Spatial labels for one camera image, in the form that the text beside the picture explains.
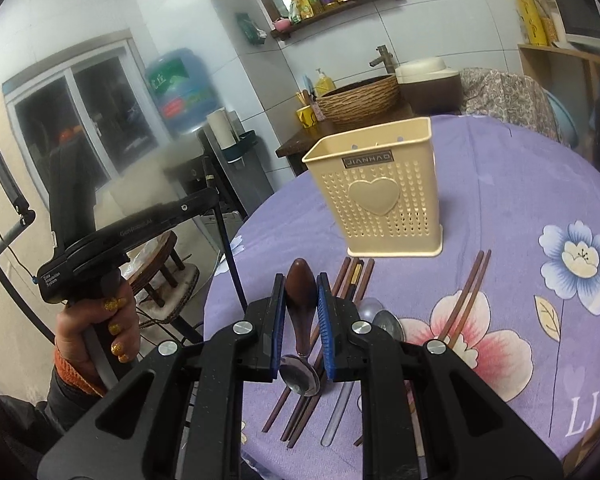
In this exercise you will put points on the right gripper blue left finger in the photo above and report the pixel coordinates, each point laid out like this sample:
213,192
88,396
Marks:
277,332

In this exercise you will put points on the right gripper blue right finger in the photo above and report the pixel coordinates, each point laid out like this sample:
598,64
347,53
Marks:
326,314

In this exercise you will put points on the wooden handled steel spoon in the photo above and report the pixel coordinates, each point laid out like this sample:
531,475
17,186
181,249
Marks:
301,299

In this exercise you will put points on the left hand yellow nails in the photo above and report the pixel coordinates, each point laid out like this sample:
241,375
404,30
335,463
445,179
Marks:
100,338

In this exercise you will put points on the brown chopstick bundle left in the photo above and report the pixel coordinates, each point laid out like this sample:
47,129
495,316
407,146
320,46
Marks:
350,287

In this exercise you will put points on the wooden stool with cushion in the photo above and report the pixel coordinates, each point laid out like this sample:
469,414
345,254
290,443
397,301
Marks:
161,280

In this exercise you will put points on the small steel spoon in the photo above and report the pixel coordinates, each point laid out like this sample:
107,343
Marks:
388,322

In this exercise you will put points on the beige perforated cutlery holder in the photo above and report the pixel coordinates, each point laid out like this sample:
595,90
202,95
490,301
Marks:
381,186

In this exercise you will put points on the water dispenser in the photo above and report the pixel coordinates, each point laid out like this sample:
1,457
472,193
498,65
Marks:
239,177

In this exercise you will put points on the brown chopstick pair right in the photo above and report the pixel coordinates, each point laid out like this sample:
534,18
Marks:
468,295

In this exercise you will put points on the yellow mug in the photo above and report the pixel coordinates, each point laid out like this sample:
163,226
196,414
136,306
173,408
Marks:
306,116

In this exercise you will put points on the woven basket sink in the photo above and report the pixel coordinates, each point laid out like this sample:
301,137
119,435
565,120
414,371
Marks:
361,100

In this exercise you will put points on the purple floral tablecloth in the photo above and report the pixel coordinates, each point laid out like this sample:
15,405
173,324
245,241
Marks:
533,333

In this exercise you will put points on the blue water jug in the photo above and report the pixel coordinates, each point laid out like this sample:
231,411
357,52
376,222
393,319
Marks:
181,87

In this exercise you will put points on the bronze faucet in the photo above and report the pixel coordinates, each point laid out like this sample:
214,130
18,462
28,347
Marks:
385,58

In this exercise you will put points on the floral fabric chair cover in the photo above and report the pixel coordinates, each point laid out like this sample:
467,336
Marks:
512,98

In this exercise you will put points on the wooden side shelf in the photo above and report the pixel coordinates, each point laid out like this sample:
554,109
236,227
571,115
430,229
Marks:
571,80

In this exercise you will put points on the yellow paper roll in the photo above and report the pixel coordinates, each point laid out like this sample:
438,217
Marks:
532,23

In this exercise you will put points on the white microwave oven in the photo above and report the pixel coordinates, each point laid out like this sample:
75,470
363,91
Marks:
581,21

